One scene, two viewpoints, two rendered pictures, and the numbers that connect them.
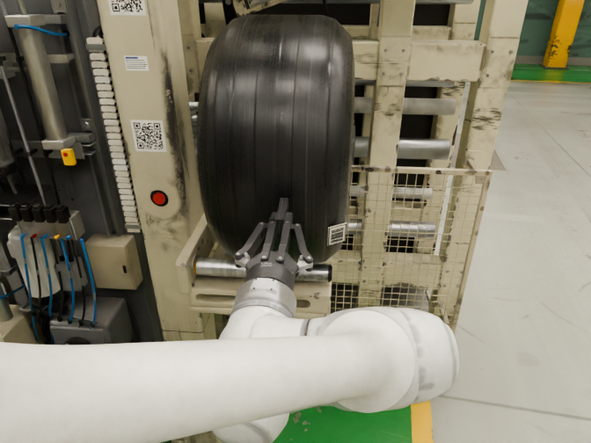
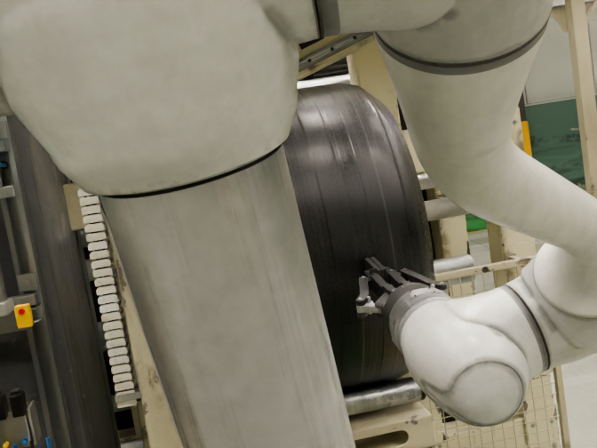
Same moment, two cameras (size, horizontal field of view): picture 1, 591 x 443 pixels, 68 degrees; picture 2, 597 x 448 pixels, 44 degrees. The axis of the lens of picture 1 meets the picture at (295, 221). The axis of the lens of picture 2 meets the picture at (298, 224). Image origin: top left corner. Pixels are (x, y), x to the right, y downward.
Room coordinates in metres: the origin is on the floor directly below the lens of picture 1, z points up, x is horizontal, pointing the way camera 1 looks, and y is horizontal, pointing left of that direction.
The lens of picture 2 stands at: (-0.32, 0.37, 1.37)
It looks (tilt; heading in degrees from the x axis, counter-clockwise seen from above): 6 degrees down; 347
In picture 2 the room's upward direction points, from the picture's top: 9 degrees counter-clockwise
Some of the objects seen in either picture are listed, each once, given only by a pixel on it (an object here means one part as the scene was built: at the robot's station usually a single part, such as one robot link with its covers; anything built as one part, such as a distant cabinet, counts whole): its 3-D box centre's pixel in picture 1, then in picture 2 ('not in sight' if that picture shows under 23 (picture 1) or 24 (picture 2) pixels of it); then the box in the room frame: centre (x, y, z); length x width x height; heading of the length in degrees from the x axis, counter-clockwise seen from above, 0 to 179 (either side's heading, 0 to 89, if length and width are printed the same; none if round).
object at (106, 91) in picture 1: (121, 142); (107, 274); (1.02, 0.42, 1.19); 0.05 x 0.04 x 0.48; 175
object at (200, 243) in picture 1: (205, 237); not in sight; (1.06, 0.25, 0.90); 0.40 x 0.03 x 0.10; 175
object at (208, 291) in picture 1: (260, 290); (331, 442); (0.90, 0.09, 0.83); 0.36 x 0.09 x 0.06; 85
